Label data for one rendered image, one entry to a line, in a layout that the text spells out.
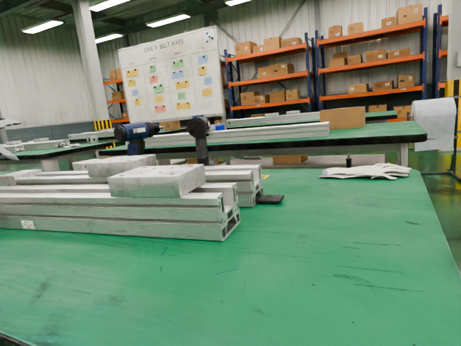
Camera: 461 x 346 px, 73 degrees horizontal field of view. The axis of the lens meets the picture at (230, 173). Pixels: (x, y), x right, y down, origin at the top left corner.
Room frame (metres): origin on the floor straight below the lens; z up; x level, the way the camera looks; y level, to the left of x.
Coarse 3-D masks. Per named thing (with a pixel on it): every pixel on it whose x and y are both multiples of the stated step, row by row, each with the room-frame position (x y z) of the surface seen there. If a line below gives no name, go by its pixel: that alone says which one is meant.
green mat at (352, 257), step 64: (320, 192) 0.76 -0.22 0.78; (384, 192) 0.71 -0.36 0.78; (0, 256) 0.57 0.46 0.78; (64, 256) 0.53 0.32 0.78; (128, 256) 0.50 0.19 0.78; (192, 256) 0.48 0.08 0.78; (256, 256) 0.45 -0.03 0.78; (320, 256) 0.43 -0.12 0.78; (384, 256) 0.41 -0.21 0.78; (448, 256) 0.39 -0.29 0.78; (0, 320) 0.36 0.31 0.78; (64, 320) 0.34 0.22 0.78; (128, 320) 0.33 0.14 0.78; (192, 320) 0.32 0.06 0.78; (256, 320) 0.30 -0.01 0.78; (320, 320) 0.29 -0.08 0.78; (384, 320) 0.28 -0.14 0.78; (448, 320) 0.27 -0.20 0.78
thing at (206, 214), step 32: (0, 192) 0.85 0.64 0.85; (32, 192) 0.80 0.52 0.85; (64, 192) 0.75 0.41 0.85; (96, 192) 0.72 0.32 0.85; (192, 192) 0.62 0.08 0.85; (224, 192) 0.59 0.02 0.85; (0, 224) 0.75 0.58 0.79; (32, 224) 0.70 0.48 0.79; (64, 224) 0.66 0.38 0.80; (96, 224) 0.63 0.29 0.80; (128, 224) 0.60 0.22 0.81; (160, 224) 0.57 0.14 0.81; (192, 224) 0.54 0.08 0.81; (224, 224) 0.54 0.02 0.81
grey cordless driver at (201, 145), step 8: (192, 120) 0.93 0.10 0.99; (200, 120) 0.94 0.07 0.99; (208, 120) 1.03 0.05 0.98; (192, 128) 0.93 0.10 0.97; (200, 128) 0.93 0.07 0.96; (208, 128) 0.97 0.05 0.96; (200, 136) 0.95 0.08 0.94; (208, 136) 1.01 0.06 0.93; (200, 144) 0.96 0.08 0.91; (200, 152) 0.96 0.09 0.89; (200, 160) 0.96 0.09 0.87; (208, 160) 0.98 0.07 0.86
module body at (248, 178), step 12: (204, 168) 0.82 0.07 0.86; (216, 168) 0.81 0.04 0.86; (228, 168) 0.79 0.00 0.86; (240, 168) 0.78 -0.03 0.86; (252, 168) 0.77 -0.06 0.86; (24, 180) 0.98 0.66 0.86; (36, 180) 0.96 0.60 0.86; (48, 180) 0.94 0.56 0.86; (60, 180) 0.92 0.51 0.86; (72, 180) 0.90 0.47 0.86; (84, 180) 0.88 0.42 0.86; (96, 180) 0.87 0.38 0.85; (216, 180) 0.74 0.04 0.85; (228, 180) 0.73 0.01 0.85; (240, 180) 0.72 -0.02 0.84; (252, 180) 0.72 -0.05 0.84; (240, 192) 0.72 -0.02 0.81; (252, 192) 0.71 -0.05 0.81; (240, 204) 0.71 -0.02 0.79; (252, 204) 0.70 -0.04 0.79
